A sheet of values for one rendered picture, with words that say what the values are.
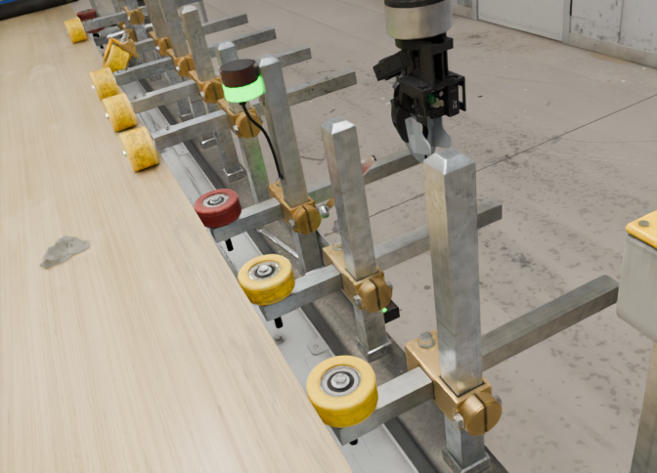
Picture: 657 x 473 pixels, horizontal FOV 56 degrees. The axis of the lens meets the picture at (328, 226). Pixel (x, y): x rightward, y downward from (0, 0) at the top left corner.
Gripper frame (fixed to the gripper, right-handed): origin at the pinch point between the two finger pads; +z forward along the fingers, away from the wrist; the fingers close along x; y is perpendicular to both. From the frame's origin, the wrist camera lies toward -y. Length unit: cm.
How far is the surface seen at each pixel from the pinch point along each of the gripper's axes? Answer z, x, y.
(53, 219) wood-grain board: 7, -57, -38
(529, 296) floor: 97, 66, -47
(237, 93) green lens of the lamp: -13.6, -22.9, -15.0
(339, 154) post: -10.5, -18.1, 9.4
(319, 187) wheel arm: 10.8, -10.6, -20.3
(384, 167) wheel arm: 11.6, 3.3, -19.4
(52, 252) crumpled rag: 6, -58, -23
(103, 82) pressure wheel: 1, -37, -93
